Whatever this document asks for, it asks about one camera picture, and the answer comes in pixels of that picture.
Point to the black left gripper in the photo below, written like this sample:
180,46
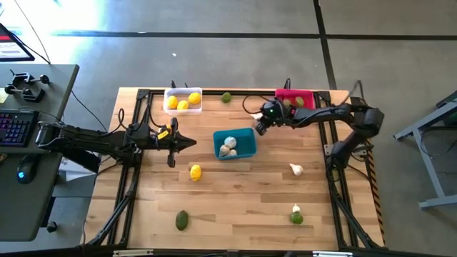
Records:
157,141

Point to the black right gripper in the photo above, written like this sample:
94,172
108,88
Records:
276,114

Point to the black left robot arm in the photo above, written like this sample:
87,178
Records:
89,141

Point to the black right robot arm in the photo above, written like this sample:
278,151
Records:
321,113

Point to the teal plastic bin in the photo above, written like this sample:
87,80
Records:
246,141

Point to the clear white plastic bin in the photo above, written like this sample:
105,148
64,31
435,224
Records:
189,110

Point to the pink plastic bin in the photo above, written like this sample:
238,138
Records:
293,96

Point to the white paper sheets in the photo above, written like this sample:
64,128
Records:
76,172

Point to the grey desk top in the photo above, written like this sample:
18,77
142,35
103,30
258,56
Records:
53,107

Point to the yellow black hazard tape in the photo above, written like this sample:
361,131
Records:
376,200

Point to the black round desk knob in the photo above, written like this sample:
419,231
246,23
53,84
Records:
51,226

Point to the black computer mouse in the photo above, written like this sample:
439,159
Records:
26,168

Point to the black screw clamp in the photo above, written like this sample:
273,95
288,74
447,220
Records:
25,78
30,94

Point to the dark grey side desk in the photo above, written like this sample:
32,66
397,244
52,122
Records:
35,214

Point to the black backlit keyboard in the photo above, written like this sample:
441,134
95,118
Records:
16,128

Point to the yellow sticky note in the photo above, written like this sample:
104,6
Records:
3,96

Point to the black framed computer screen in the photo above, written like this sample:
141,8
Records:
12,48

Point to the black aluminium table frame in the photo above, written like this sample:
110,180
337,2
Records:
143,94

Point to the silver metal bracket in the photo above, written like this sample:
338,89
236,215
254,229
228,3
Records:
132,252

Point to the grey metal table frame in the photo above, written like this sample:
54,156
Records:
431,167

